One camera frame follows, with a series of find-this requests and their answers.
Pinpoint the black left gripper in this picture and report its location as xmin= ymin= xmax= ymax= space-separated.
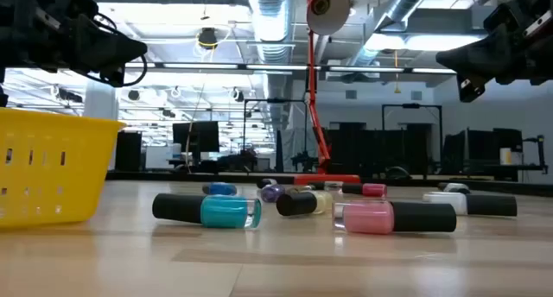
xmin=10 ymin=0 xmax=149 ymax=89

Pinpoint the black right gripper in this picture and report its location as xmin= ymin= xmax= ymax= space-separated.
xmin=435 ymin=0 xmax=553 ymax=104

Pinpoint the silver nail polish bottle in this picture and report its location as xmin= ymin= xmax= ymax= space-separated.
xmin=437 ymin=181 xmax=472 ymax=196

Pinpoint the white nail polish bottle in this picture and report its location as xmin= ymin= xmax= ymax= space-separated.
xmin=422 ymin=191 xmax=518 ymax=218

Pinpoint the magenta nail polish bottle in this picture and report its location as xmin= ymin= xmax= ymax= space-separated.
xmin=340 ymin=182 xmax=389 ymax=199

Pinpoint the blue nail polish bottle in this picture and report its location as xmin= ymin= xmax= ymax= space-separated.
xmin=201 ymin=181 xmax=238 ymax=198

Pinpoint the light pink nail polish bottle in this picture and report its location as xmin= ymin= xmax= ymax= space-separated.
xmin=331 ymin=199 xmax=458 ymax=237

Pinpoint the clear nail polish bottle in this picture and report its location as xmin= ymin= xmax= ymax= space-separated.
xmin=308 ymin=180 xmax=346 ymax=193

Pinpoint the teal nail polish bottle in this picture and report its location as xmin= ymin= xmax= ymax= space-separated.
xmin=151 ymin=193 xmax=264 ymax=230

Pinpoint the purple nail polish bottle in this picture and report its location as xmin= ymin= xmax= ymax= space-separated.
xmin=256 ymin=177 xmax=288 ymax=204

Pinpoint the taupe nail polish bottle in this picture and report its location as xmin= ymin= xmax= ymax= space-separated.
xmin=284 ymin=184 xmax=315 ymax=195

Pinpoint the pale yellow nail polish bottle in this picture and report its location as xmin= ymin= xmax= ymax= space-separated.
xmin=275 ymin=190 xmax=334 ymax=218

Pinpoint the white building column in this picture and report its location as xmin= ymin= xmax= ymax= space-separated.
xmin=83 ymin=79 xmax=119 ymax=122

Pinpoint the black equipment bench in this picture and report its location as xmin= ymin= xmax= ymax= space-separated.
xmin=441 ymin=127 xmax=550 ymax=183

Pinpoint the yellow hanging sign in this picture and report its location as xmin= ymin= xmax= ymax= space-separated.
xmin=392 ymin=50 xmax=403 ymax=95

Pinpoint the black cabinet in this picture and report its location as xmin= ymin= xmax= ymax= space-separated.
xmin=113 ymin=130 xmax=143 ymax=173

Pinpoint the black computer monitor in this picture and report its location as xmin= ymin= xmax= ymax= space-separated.
xmin=172 ymin=120 xmax=221 ymax=155

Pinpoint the yellow plastic basket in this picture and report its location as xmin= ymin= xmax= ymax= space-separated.
xmin=0 ymin=107 xmax=127 ymax=229

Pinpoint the black room partition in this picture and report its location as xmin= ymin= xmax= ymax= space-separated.
xmin=325 ymin=121 xmax=434 ymax=178

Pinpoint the red desk lamp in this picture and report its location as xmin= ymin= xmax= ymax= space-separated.
xmin=293 ymin=0 xmax=362 ymax=186

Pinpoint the left gripper camera cable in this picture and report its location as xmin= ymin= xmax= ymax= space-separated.
xmin=84 ymin=11 xmax=149 ymax=89

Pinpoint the black background rig frame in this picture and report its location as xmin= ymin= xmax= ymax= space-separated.
xmin=381 ymin=102 xmax=444 ymax=174
xmin=242 ymin=98 xmax=309 ymax=166

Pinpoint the black overhead camera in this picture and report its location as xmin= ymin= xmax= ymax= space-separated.
xmin=196 ymin=26 xmax=220 ymax=51

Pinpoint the silver ventilation duct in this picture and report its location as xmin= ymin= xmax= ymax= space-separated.
xmin=347 ymin=0 xmax=436 ymax=70
xmin=247 ymin=0 xmax=300 ymax=130

